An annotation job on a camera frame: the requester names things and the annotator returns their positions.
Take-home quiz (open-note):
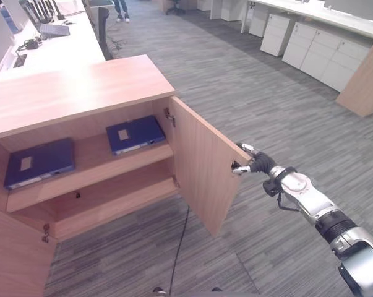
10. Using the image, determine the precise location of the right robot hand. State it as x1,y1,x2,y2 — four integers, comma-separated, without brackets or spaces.
231,142,276,176

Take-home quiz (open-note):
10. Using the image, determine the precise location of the wooden cabinet door with hinges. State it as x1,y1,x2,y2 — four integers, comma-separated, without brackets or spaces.
163,95,253,238

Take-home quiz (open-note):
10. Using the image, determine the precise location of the blue folder with label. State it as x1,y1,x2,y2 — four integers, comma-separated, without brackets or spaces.
105,115,168,157
3,137,76,191

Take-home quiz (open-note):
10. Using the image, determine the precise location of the wooden cabinet shelf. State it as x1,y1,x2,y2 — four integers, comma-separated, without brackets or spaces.
6,132,174,213

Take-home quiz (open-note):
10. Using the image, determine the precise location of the wooden office cabinet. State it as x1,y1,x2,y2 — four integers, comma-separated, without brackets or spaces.
0,54,253,297

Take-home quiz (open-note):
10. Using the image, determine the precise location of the wooden side panel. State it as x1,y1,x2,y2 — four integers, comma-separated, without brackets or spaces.
335,30,373,118

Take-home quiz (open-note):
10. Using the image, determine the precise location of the long white desk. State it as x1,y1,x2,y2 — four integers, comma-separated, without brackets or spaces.
240,0,373,40
0,0,106,85

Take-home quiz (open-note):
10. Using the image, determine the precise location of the person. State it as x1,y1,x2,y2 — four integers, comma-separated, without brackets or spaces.
113,0,131,23

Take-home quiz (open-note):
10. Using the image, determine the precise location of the black stand rack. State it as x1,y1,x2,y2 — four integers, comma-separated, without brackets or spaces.
20,0,66,24

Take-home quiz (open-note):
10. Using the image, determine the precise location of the black cable on floor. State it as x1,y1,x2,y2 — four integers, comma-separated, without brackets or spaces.
168,204,191,295

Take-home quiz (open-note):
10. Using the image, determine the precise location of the white drawer pedestal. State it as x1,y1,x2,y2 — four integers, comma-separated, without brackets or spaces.
281,21,326,72
311,30,373,93
259,13,291,58
248,6,270,38
220,0,248,22

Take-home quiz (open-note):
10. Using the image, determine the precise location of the black cable bundle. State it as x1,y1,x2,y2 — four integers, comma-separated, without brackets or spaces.
16,36,43,51

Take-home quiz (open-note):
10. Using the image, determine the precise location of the black desk cable hatch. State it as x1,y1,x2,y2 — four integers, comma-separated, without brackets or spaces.
13,53,28,68

